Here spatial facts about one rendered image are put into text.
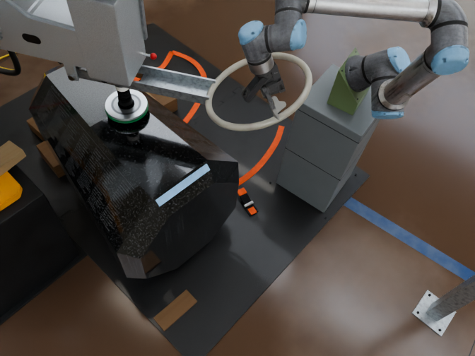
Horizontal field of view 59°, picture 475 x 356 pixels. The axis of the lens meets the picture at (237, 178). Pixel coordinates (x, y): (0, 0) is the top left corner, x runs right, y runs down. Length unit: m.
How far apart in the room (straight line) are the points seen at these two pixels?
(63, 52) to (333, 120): 1.37
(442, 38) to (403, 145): 2.00
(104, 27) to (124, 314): 1.61
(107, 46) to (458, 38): 1.31
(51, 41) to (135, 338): 1.62
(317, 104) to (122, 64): 1.07
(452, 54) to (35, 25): 1.60
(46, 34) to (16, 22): 0.13
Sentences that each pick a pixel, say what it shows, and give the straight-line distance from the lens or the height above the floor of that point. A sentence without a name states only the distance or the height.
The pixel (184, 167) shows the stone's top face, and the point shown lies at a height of 0.83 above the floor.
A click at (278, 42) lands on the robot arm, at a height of 1.64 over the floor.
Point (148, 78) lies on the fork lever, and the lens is 2.11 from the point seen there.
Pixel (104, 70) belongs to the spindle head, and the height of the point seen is 1.21.
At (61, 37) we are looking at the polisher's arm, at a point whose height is 1.34.
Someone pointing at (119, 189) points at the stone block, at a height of 0.76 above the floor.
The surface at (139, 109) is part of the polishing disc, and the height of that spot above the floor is 0.89.
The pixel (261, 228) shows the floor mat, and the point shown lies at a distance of 2.84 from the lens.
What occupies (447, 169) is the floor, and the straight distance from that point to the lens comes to 3.60.
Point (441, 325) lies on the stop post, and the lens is 2.96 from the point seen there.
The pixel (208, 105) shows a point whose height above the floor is 1.13.
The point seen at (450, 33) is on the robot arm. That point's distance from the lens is 1.66.
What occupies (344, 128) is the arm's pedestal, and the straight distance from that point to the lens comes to 2.35.
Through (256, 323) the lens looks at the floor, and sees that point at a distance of 2.63.
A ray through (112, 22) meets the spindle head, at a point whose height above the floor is 1.48.
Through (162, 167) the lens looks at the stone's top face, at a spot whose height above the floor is 0.83.
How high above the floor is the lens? 2.53
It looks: 56 degrees down
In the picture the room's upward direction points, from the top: 7 degrees clockwise
